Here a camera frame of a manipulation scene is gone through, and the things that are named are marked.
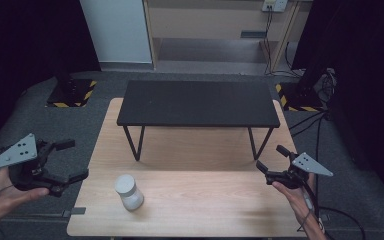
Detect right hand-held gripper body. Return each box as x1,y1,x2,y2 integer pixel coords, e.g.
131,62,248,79
265,151,334,190

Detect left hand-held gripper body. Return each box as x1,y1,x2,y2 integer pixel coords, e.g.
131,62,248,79
0,133,68,198

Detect person's right hand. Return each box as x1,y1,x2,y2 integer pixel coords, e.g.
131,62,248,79
271,173,318,223

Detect person's left hand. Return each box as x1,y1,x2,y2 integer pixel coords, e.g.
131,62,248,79
0,166,51,218

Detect grey tape strip on floor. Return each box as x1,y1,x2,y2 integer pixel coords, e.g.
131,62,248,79
61,206,87,219

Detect black stand base hazard stripes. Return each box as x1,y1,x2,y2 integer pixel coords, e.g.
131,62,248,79
45,68,98,109
275,68,329,113

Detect white cylindrical jar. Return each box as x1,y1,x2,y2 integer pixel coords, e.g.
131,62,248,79
114,173,145,212

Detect black low shelf with legs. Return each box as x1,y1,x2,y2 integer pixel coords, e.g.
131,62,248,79
116,79,281,162

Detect black curtain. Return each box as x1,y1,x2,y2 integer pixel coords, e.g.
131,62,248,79
291,0,384,209
0,0,102,158

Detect white cabinet panel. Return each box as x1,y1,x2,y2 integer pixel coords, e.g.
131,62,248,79
79,0,153,65

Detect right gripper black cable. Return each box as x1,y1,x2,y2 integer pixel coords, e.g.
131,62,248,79
296,178,367,240

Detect black floor cables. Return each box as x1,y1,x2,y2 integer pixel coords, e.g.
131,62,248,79
288,71,338,138

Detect black power cables at outlet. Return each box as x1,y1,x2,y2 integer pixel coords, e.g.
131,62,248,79
262,5,306,78

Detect white wall power outlet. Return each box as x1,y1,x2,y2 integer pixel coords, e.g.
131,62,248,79
261,0,289,14

